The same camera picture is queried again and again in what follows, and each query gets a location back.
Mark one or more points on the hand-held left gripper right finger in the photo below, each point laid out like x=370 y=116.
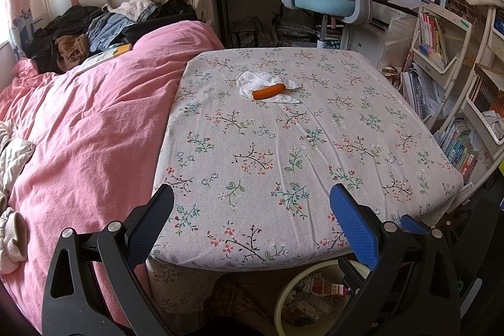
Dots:
x=354 y=225

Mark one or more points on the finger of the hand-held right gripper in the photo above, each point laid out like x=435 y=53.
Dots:
x=352 y=273
x=413 y=224

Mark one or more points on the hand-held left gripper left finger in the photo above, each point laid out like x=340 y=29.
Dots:
x=151 y=220

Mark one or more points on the pale green waste bin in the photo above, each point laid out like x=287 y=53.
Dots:
x=281 y=304

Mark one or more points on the stack of books on floor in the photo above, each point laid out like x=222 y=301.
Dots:
x=458 y=147

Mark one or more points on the pink blanket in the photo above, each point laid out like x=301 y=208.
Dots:
x=98 y=131

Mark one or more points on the floral cloth covered table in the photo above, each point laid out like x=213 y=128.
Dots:
x=283 y=147

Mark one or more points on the stack of papers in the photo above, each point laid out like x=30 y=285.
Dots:
x=417 y=92

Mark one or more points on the white crumpled garment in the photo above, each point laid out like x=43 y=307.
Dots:
x=13 y=159

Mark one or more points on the yellow book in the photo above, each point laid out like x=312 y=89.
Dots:
x=104 y=58

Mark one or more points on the flat white tissue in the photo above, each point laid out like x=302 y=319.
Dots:
x=252 y=80

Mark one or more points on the row of books in trolley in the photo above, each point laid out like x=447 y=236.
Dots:
x=431 y=39

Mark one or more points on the white plastic bag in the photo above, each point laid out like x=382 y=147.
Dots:
x=397 y=37

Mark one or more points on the pile of dark clothes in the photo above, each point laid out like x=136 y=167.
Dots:
x=90 y=29

